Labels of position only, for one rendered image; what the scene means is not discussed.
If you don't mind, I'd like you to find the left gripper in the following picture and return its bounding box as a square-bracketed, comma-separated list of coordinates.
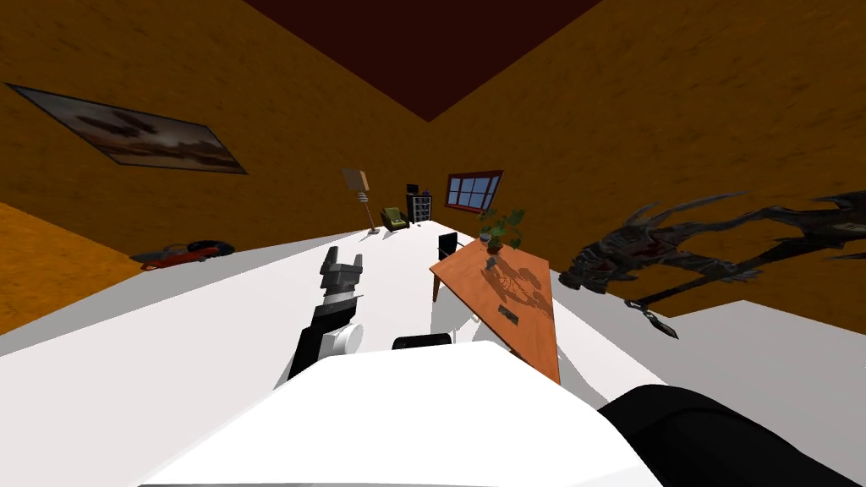
[319, 246, 364, 298]

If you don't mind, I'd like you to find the green armchair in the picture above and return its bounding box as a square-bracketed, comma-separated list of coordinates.
[379, 205, 410, 234]

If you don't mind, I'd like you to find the floor lamp with beige shade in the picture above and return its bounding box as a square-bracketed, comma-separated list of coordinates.
[341, 167, 382, 237]

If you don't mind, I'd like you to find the black shelf unit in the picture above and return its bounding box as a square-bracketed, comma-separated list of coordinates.
[405, 182, 434, 225]

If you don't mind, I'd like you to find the red framed window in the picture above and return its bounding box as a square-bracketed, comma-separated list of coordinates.
[443, 169, 505, 214]

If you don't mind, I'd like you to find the red and black toy car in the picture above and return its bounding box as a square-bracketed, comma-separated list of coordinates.
[130, 239, 237, 273]

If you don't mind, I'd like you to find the green potted plant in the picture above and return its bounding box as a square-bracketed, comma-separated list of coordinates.
[476, 207, 528, 256]

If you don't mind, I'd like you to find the orange wooden table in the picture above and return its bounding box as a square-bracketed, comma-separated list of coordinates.
[429, 239, 562, 386]

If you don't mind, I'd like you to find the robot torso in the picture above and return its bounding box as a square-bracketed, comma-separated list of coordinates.
[138, 333, 665, 487]

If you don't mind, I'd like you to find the framed landscape picture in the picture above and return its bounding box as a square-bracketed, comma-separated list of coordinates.
[4, 81, 249, 177]

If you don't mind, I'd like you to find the dark creature wall sculpture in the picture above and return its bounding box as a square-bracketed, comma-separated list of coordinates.
[557, 190, 866, 341]

